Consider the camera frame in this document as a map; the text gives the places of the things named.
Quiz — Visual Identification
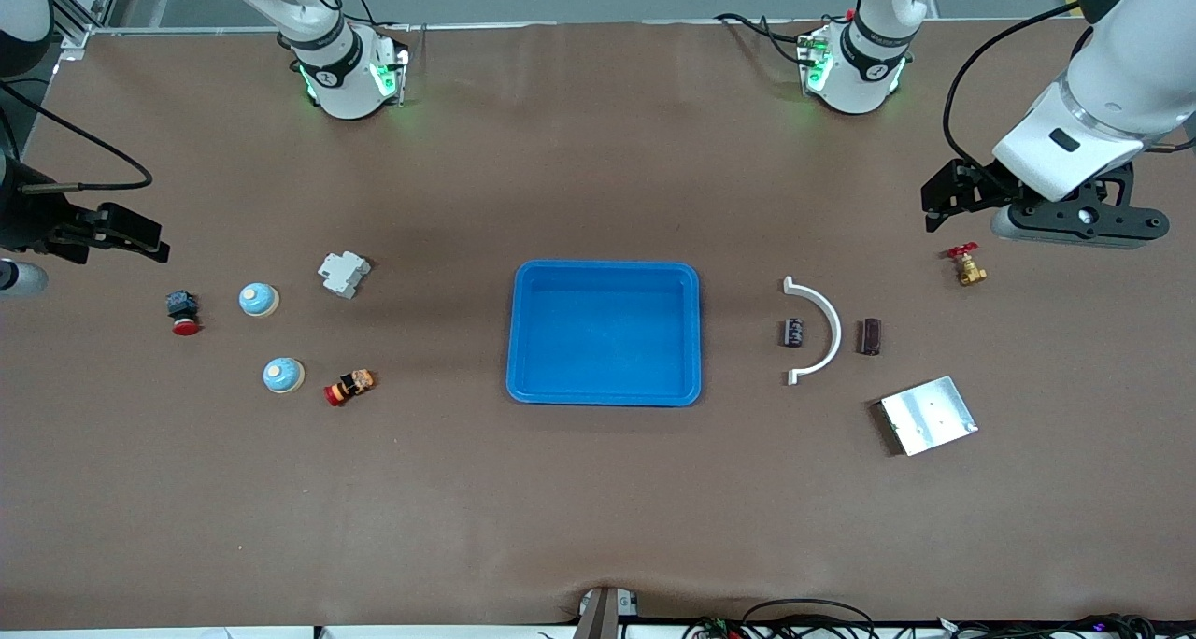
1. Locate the silver metal plate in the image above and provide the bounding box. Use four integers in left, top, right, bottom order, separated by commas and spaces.
871, 375, 980, 458

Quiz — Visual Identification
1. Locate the white circuit breaker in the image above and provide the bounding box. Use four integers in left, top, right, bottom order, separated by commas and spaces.
317, 250, 373, 300

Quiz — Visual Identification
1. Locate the light blue call bell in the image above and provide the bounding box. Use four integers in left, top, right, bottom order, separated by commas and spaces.
263, 356, 306, 395
238, 282, 280, 320

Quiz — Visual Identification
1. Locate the white curved plastic arc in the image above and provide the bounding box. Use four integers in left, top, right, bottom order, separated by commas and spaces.
782, 276, 844, 386

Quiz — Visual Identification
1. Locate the blue plastic tray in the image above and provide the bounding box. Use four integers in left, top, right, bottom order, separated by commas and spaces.
505, 260, 703, 408

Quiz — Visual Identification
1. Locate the black base cable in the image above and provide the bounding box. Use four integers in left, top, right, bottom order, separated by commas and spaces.
344, 0, 407, 33
715, 11, 814, 65

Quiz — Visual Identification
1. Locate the aluminium frame profile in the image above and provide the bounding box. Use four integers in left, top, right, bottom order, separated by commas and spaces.
49, 0, 129, 61

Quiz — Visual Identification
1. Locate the grey metal table bracket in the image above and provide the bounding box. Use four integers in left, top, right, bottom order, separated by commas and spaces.
575, 586, 641, 639

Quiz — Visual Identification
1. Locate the brown table cover mat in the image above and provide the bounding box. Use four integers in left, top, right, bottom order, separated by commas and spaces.
0, 18, 1196, 632

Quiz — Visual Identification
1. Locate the black cable bundle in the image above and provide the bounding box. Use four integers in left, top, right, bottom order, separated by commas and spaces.
682, 599, 1196, 639

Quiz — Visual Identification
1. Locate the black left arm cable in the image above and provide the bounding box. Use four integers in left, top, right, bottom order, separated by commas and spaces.
942, 2, 1085, 187

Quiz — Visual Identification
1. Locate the red button with orange body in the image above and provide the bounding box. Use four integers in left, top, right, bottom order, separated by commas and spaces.
323, 368, 377, 408

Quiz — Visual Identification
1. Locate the red button with black block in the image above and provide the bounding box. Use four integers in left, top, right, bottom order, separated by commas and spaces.
164, 290, 202, 337

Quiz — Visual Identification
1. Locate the brass valve with red handle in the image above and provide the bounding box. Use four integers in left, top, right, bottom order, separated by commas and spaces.
946, 243, 989, 288

